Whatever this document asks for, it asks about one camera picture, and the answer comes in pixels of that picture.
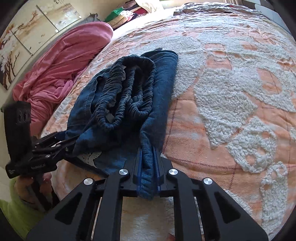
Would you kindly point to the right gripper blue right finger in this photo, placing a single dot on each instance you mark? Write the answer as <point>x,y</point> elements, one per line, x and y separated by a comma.
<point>156,168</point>

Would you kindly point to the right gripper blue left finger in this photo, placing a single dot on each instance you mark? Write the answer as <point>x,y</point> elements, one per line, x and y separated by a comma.
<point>138,169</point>

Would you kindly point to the blue denim pants lace trim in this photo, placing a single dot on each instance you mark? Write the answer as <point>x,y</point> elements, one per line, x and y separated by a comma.
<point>123,110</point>

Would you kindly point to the green sleeve left forearm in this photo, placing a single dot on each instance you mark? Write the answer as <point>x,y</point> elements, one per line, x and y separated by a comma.
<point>19,214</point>

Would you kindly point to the left hand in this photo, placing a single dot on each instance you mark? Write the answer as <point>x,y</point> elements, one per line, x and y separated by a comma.
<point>32,193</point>

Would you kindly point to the pink blanket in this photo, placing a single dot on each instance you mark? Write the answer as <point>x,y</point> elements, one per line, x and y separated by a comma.
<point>53,75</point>

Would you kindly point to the pile of folded clothes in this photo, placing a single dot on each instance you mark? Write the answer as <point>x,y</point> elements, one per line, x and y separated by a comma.
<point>131,10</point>

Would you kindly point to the grey patterned quilt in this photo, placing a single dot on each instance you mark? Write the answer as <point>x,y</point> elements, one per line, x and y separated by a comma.
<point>191,8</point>

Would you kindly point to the tree landscape wall painting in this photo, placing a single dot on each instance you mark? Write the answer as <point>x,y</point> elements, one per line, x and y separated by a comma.
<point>32,26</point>

